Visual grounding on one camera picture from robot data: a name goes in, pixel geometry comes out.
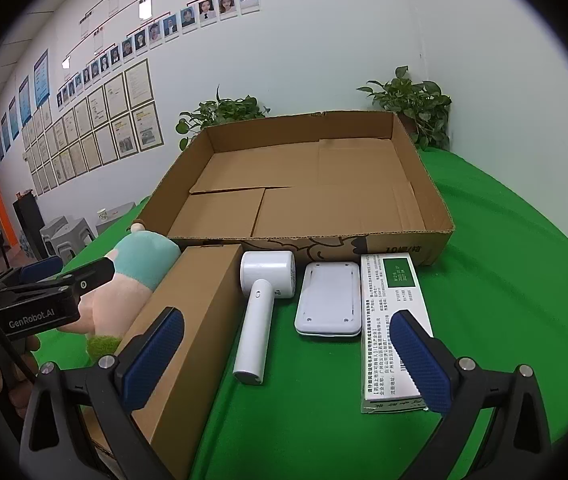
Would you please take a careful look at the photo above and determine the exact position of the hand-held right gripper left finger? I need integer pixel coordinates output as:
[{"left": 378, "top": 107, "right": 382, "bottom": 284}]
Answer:
[{"left": 18, "top": 307, "right": 185, "bottom": 480}]

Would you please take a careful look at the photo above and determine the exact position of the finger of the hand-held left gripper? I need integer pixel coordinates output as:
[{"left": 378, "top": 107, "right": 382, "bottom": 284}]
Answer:
[
  {"left": 0, "top": 255, "right": 64, "bottom": 295},
  {"left": 0, "top": 257, "right": 115, "bottom": 313}
]

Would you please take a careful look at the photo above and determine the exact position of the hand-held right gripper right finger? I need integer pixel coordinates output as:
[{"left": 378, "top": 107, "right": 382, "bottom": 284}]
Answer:
[{"left": 389, "top": 309, "right": 552, "bottom": 480}]

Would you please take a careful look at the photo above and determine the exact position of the long brown cardboard box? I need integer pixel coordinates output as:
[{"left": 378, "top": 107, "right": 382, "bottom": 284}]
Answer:
[{"left": 84, "top": 244, "right": 245, "bottom": 480}]

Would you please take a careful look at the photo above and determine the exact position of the pink and teal plush toy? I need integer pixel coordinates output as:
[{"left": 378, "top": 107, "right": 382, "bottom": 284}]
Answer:
[{"left": 58, "top": 220, "right": 183, "bottom": 361}]

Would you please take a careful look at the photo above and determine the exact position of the white hair dryer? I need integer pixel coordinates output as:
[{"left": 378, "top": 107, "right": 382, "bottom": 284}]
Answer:
[{"left": 233, "top": 250, "right": 297, "bottom": 387}]

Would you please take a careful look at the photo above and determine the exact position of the cardboard tray box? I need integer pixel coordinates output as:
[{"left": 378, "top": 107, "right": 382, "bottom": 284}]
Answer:
[{"left": 136, "top": 110, "right": 456, "bottom": 267}]

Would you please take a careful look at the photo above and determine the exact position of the grey plastic stool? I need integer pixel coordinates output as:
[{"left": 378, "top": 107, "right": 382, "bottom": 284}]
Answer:
[
  {"left": 44, "top": 219, "right": 97, "bottom": 265},
  {"left": 94, "top": 202, "right": 137, "bottom": 235},
  {"left": 40, "top": 215, "right": 70, "bottom": 241}
]

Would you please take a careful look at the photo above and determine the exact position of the black cabinet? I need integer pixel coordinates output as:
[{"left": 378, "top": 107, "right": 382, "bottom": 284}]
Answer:
[{"left": 12, "top": 192, "right": 47, "bottom": 261}]

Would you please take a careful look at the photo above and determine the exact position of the white and green medicine box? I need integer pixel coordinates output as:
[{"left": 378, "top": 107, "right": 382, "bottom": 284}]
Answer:
[{"left": 360, "top": 253, "right": 435, "bottom": 415}]

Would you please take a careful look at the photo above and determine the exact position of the white flat plastic device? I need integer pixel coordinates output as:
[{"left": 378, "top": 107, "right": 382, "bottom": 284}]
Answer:
[{"left": 294, "top": 261, "right": 363, "bottom": 339}]

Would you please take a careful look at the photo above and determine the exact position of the green tablecloth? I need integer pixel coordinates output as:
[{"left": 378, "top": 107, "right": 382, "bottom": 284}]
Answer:
[{"left": 28, "top": 147, "right": 568, "bottom": 480}]

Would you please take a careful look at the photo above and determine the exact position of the bushy potted green plant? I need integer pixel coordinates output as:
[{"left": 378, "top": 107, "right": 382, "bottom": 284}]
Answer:
[{"left": 175, "top": 85, "right": 271, "bottom": 151}]

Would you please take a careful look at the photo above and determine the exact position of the tall potted green plant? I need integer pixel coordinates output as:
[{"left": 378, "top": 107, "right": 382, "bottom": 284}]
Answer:
[{"left": 356, "top": 66, "right": 452, "bottom": 152}]

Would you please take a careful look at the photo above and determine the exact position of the row of portrait photos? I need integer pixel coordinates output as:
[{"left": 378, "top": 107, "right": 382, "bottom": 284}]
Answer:
[{"left": 56, "top": 0, "right": 259, "bottom": 108}]

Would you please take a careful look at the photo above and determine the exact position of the wall of framed certificates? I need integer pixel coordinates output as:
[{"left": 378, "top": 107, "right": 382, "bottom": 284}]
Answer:
[{"left": 21, "top": 57, "right": 165, "bottom": 196}]

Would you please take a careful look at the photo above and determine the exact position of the row of blue wall posters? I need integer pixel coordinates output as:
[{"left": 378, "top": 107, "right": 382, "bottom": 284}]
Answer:
[{"left": 0, "top": 50, "right": 52, "bottom": 161}]

